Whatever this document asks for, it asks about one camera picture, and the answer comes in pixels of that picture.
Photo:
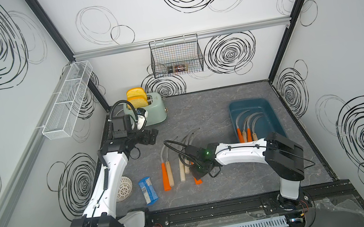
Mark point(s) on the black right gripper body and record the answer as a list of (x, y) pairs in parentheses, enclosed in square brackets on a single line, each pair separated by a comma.
[(197, 173)]

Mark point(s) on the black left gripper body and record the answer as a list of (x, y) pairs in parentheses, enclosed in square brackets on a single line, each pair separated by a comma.
[(138, 137)]

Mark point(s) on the orange handle sickle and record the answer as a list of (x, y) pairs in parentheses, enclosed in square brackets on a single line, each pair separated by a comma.
[(239, 122), (198, 181), (164, 175), (250, 124)]

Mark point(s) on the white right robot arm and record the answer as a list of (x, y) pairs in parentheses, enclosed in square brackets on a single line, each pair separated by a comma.
[(283, 155)]

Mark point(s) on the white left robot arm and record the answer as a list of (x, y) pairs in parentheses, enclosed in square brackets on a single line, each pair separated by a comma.
[(101, 209)]

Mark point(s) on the teal plastic storage box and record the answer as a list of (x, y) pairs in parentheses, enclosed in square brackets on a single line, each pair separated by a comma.
[(266, 125)]

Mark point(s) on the yellow toast slice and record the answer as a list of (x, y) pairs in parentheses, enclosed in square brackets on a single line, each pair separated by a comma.
[(138, 101), (136, 92)]

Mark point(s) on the white plastic strainer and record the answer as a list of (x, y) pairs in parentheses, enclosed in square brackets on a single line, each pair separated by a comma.
[(125, 189)]

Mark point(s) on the blue snack packet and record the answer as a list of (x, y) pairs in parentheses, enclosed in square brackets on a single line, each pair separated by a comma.
[(148, 191)]

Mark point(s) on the white wire wall shelf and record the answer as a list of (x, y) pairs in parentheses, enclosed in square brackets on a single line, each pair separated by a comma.
[(69, 99)]

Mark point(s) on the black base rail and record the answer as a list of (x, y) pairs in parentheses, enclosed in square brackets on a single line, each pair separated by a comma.
[(270, 203)]

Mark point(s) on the black wire wall basket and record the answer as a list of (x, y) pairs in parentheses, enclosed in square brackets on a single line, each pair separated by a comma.
[(176, 55)]

